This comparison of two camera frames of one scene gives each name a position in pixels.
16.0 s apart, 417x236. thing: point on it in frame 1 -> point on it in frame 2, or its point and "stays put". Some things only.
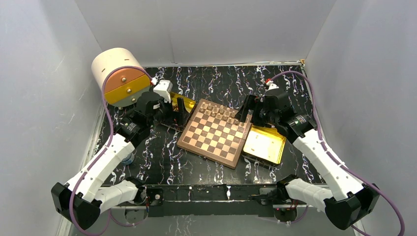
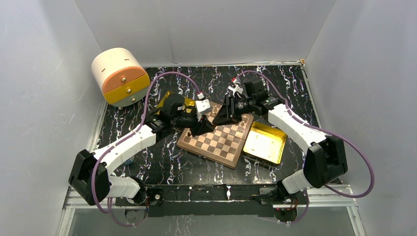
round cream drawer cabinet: x=120 y=74 stays put
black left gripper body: x=164 y=113 -> x=185 y=120
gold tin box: x=188 y=103 stays put
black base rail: x=210 y=200 stays put
